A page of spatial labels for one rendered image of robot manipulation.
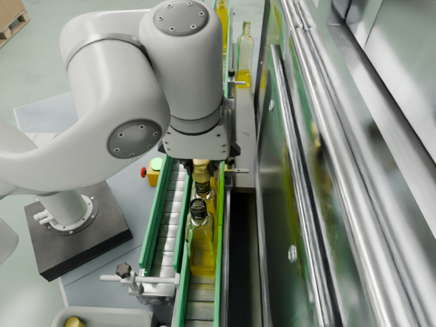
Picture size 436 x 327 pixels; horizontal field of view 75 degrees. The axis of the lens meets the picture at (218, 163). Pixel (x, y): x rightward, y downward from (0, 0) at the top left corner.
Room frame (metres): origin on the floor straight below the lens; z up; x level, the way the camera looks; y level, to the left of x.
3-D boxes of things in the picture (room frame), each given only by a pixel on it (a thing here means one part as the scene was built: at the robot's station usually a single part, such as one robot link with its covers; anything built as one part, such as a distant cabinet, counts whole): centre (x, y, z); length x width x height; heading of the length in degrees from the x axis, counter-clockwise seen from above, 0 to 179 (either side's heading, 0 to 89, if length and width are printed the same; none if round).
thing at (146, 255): (1.12, 0.13, 0.93); 1.75 x 0.01 x 0.08; 178
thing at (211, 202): (0.34, 0.03, 0.99); 0.06 x 0.06 x 0.21; 87
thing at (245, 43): (1.07, -0.11, 1.01); 0.06 x 0.06 x 0.26; 7
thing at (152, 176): (0.65, 0.21, 0.79); 0.07 x 0.07 x 0.07; 88
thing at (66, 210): (0.46, 0.46, 0.89); 0.16 x 0.13 x 0.15; 120
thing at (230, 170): (0.52, -0.05, 0.94); 0.07 x 0.04 x 0.13; 88
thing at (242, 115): (0.99, -0.10, 0.84); 0.95 x 0.09 x 0.11; 178
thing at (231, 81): (0.97, -0.07, 0.94); 0.07 x 0.04 x 0.13; 88
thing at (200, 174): (0.34, 0.03, 1.17); 0.04 x 0.04 x 0.04
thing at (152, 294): (0.22, 0.14, 0.85); 0.09 x 0.04 x 0.07; 88
